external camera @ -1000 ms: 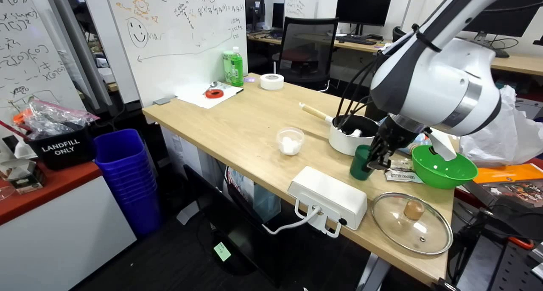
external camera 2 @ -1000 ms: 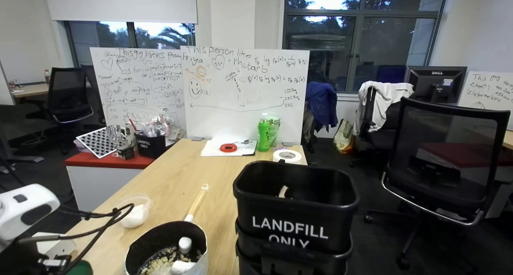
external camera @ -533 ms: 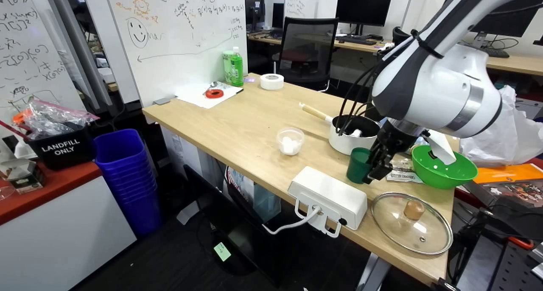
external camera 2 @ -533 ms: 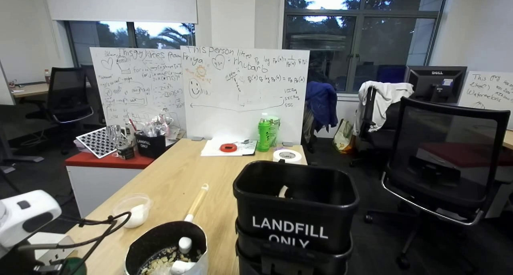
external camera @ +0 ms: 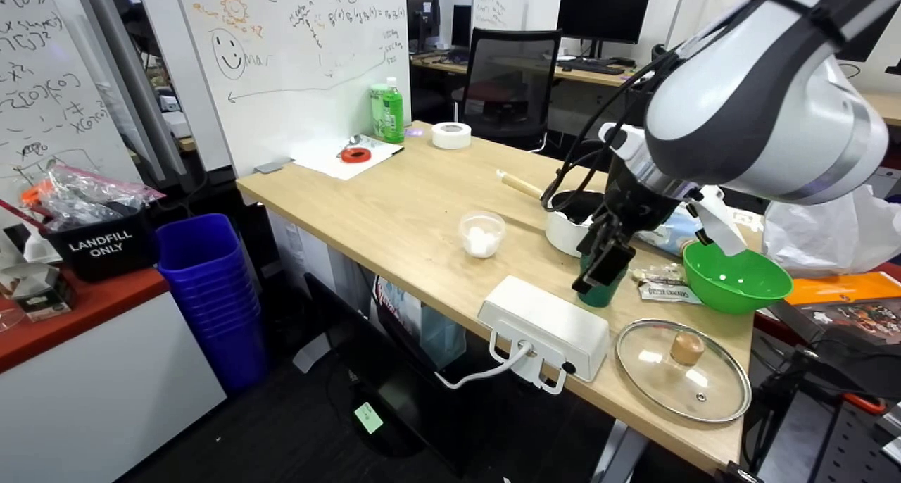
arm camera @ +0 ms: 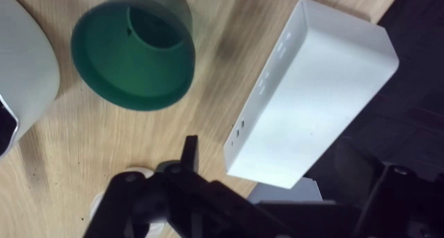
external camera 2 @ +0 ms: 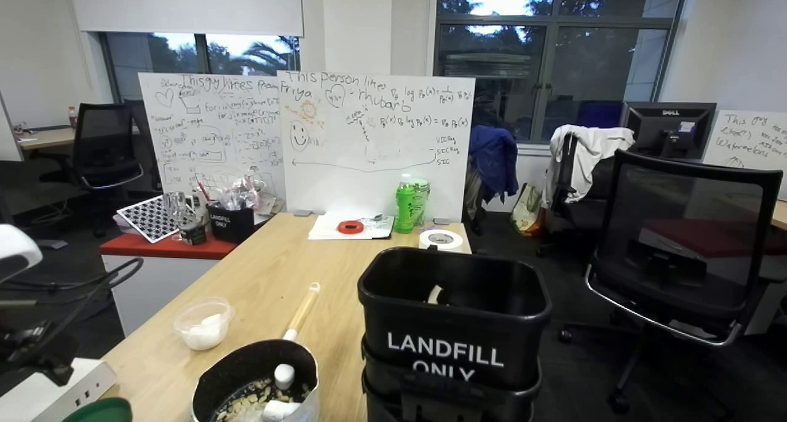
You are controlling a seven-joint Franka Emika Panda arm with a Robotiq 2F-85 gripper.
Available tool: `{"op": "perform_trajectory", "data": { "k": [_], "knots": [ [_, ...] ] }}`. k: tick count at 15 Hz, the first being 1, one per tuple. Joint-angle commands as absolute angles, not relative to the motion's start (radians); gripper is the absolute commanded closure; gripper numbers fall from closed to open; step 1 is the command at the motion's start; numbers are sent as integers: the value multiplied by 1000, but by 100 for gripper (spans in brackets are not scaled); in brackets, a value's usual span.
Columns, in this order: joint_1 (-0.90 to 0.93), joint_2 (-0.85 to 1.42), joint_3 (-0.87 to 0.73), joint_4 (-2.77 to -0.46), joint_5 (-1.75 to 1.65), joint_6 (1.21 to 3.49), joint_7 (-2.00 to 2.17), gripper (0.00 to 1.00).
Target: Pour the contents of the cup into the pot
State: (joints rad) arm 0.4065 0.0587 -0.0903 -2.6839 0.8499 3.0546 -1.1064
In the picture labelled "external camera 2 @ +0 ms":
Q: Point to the checkerboard calibration board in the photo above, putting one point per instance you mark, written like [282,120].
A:
[147,219]

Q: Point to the white power box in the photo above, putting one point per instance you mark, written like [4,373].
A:
[43,391]

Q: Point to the large dark framed window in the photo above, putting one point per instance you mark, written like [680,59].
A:
[553,53]

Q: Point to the large black mesh office chair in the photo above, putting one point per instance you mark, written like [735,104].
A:
[682,250]

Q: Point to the window with roller blind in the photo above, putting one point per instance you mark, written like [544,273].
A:
[160,56]

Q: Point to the large whiteboard with smiley drawing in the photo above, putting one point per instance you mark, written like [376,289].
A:
[375,151]

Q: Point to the yellow green shopping bag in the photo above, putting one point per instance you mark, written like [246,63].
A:
[527,210]

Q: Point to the blue jacket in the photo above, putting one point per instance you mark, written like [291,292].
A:
[495,157]

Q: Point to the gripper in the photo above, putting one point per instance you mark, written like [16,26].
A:
[37,348]

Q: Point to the clear plastic cup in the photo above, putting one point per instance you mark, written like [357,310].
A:
[203,326]

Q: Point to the white tape roll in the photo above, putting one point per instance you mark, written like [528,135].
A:
[441,240]

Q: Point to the whiteboard with heart drawing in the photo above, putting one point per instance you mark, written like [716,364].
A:
[215,133]

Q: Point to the stack of white papers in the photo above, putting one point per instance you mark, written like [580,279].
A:
[323,228]

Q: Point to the white cabinet with red top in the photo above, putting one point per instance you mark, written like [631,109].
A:
[154,274]

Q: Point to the heap of clear plastic bags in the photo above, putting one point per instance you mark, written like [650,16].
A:
[240,191]

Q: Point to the small black bin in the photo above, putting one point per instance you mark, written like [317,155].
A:
[230,225]

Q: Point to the green round lid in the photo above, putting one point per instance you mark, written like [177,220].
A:
[101,411]

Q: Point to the black monitor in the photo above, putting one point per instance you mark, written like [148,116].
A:
[667,130]

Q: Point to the office chair under white jacket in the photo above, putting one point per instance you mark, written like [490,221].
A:
[575,213]

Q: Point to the stack of black bins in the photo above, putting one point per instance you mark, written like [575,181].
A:
[452,342]

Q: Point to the wooden desk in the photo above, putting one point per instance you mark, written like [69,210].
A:
[46,138]

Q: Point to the whiteboard with black handwriting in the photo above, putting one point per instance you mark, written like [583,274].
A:
[747,139]

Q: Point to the green plastic bottle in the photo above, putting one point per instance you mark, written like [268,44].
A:
[404,207]

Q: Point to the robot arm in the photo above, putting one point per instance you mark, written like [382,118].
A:
[15,250]

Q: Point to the heap of nuts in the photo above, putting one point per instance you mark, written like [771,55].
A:
[252,397]

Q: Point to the white roller blind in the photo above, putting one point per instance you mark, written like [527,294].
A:
[184,7]

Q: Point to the white jacket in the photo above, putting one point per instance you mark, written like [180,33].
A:
[590,151]

